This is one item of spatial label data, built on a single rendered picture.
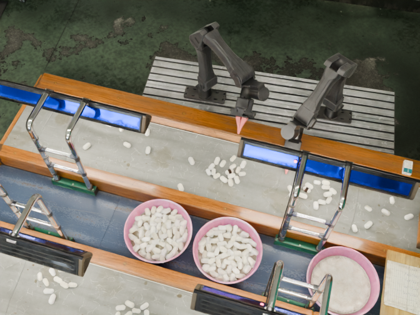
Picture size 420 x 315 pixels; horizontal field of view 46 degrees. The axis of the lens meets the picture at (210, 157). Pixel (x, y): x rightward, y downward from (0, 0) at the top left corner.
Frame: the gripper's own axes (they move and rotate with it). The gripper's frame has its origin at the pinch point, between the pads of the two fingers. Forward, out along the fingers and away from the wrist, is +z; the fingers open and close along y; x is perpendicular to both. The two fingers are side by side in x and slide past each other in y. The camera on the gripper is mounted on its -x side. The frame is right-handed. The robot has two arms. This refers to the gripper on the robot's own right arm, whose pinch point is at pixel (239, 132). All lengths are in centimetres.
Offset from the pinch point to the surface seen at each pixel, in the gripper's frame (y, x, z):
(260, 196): 15.0, -4.3, 23.4
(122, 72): -98, 118, -8
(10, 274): -68, -42, 68
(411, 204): 75, 5, 13
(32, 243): -48, -68, 41
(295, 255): 34, -11, 42
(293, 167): 24.7, -30.3, 4.5
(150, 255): -20, -26, 52
